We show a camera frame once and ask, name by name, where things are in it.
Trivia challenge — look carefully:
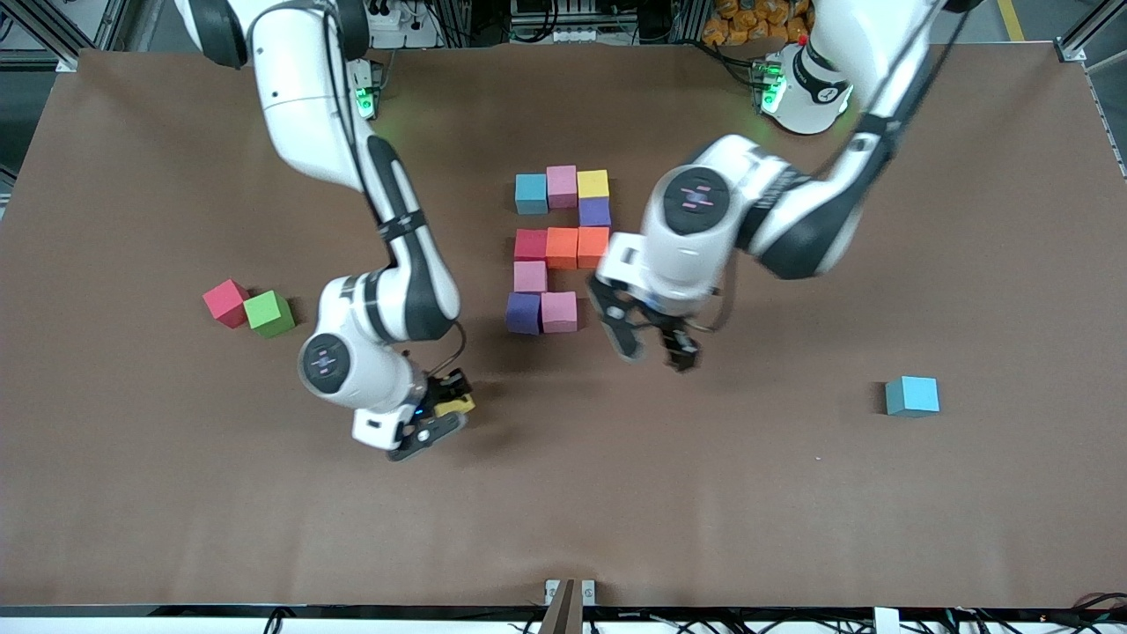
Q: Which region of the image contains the light blue foam block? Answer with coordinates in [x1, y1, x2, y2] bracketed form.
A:
[885, 375, 940, 417]
[515, 173, 549, 216]

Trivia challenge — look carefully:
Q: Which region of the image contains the green foam block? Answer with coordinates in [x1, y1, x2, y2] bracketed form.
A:
[243, 290, 296, 339]

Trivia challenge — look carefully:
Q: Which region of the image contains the dark slanted metal bar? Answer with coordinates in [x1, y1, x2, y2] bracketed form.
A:
[537, 579, 586, 634]

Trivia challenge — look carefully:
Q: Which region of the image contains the orange packaged goods pile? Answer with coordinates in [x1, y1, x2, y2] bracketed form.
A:
[702, 0, 815, 47]

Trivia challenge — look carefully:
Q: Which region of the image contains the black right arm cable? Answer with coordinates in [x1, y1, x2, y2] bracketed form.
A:
[427, 319, 468, 375]

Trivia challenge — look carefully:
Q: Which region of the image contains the white metal bracket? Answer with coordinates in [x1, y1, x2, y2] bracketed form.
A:
[544, 579, 597, 607]

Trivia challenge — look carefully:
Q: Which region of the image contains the aluminium frame profile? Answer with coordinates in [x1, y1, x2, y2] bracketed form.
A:
[1057, 0, 1127, 63]
[0, 0, 133, 73]

